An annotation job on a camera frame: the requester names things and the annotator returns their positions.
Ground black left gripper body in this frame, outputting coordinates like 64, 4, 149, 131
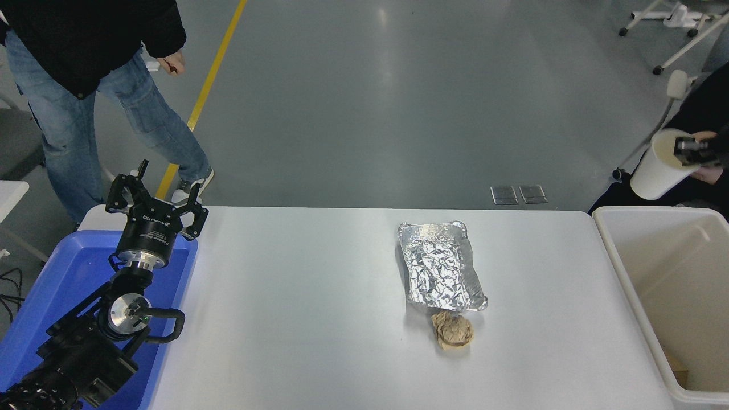
117, 198, 184, 260

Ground white paper cup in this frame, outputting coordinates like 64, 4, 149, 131
630, 129, 705, 201

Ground person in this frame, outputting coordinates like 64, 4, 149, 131
587, 60, 729, 220
0, 0, 216, 226

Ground blue plastic tray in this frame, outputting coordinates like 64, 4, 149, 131
0, 229, 199, 410

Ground small white table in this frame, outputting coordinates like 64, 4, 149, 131
0, 180, 49, 265

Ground grey chair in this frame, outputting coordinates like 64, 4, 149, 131
0, 91, 47, 182

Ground large pale bin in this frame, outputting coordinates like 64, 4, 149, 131
592, 205, 729, 409

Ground crumpled foil tray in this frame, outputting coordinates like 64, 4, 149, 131
397, 221, 489, 313

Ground crumpled tan paper ball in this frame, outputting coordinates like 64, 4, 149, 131
431, 310, 474, 350

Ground white wheeled frame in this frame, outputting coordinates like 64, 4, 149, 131
619, 0, 729, 76

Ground black cables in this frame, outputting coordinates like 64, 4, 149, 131
0, 269, 24, 325

